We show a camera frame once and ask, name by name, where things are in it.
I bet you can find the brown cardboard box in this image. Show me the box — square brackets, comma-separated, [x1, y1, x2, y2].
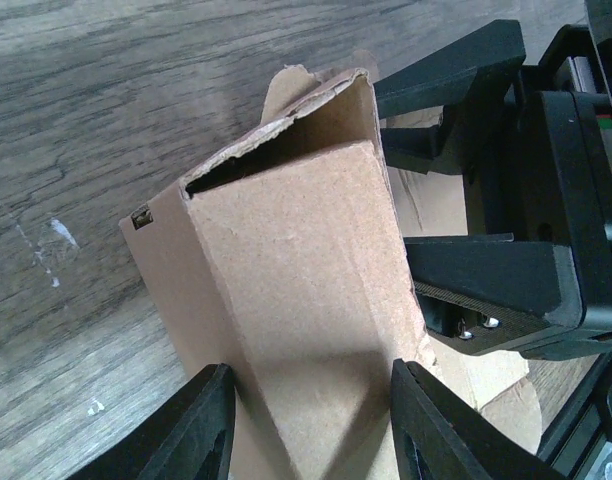
[120, 65, 542, 479]

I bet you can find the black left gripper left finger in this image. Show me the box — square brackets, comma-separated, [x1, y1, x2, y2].
[80, 364, 235, 479]

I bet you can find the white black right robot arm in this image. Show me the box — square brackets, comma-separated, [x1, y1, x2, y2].
[375, 1, 612, 479]

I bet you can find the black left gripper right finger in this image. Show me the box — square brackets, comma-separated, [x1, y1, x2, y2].
[390, 359, 564, 480]

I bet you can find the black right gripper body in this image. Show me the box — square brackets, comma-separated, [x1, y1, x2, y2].
[464, 25, 612, 360]

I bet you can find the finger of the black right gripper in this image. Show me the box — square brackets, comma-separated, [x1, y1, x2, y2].
[374, 20, 526, 175]
[404, 234, 584, 355]

